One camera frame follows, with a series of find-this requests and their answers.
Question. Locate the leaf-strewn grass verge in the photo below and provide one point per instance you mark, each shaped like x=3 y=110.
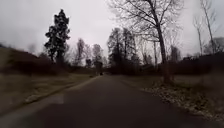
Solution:
x=196 y=91

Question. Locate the brown grass verge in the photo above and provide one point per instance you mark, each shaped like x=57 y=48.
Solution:
x=23 y=85

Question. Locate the pale path edge strip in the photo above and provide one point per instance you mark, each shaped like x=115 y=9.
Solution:
x=40 y=106

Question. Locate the tall dark evergreen tree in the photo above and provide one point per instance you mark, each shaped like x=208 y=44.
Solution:
x=57 y=36

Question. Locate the long dark hedge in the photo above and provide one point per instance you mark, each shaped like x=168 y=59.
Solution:
x=196 y=65

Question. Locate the dark bushes on slope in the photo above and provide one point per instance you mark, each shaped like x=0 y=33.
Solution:
x=26 y=63

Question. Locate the dark asphalt path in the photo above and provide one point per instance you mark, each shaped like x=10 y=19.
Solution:
x=111 y=105

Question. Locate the group of thin bare trees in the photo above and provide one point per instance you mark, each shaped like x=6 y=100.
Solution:
x=210 y=30

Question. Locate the large bare tree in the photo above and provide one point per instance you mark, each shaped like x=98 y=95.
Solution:
x=161 y=43

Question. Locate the row of distant trees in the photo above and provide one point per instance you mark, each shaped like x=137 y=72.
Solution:
x=116 y=50

